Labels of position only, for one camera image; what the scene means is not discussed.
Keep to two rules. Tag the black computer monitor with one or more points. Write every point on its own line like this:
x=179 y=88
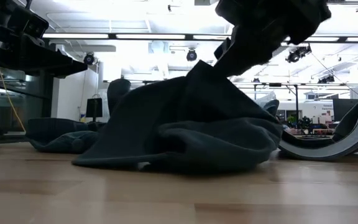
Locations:
x=346 y=109
x=94 y=107

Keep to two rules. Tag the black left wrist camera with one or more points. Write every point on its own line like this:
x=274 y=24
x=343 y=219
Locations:
x=30 y=23

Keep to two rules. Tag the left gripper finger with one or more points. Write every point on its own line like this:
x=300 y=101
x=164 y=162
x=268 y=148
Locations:
x=64 y=67

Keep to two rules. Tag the black metal rig frame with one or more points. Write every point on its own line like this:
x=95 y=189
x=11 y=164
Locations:
x=296 y=99

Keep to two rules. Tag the small green houseplant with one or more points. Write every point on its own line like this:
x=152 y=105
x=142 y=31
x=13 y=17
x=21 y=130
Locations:
x=291 y=120

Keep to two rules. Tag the black aluminium table frame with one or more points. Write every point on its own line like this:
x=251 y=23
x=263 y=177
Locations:
x=8 y=137

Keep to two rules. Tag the black ceiling spotlight cluster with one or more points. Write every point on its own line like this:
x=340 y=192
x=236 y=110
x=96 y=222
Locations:
x=326 y=79
x=295 y=55

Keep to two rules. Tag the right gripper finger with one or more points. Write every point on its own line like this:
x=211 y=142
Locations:
x=247 y=53
x=223 y=48

